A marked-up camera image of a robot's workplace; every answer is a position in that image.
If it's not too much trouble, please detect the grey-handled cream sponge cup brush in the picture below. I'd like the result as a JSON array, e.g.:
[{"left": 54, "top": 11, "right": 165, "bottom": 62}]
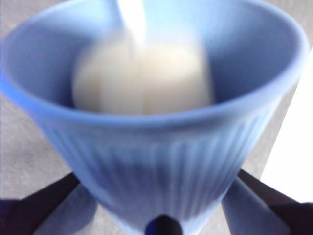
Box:
[{"left": 72, "top": 0, "right": 216, "bottom": 115}]

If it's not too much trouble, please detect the blue ribbed plastic cup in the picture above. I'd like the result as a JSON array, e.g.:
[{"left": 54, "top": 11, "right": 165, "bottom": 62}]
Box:
[{"left": 0, "top": 0, "right": 311, "bottom": 235}]

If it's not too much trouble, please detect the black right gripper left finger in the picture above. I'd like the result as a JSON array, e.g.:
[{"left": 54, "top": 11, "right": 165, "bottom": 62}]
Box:
[{"left": 0, "top": 171, "right": 80, "bottom": 235}]

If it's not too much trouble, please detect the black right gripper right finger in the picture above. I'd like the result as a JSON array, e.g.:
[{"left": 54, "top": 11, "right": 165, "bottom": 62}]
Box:
[{"left": 235, "top": 169, "right": 313, "bottom": 235}]

